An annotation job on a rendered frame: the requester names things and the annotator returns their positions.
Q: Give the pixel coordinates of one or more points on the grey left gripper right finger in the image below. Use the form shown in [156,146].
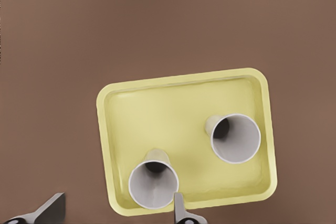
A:
[180,209]

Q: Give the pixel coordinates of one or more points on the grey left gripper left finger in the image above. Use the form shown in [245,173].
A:
[50,211]

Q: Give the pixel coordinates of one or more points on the white IKEA cup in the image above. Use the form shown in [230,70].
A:
[153,182]
[236,140]

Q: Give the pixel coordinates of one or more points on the pale yellow tray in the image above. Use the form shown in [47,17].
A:
[181,119]

